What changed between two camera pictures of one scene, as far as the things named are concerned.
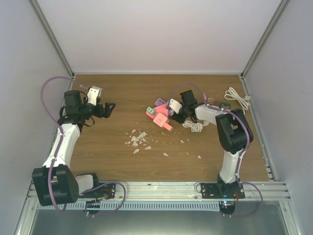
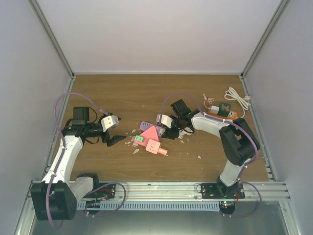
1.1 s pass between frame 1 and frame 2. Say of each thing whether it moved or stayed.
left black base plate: stayed
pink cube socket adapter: moved
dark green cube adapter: stayed
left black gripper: moved
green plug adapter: moved
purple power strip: moved
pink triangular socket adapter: moved
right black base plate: stayed
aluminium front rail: stayed
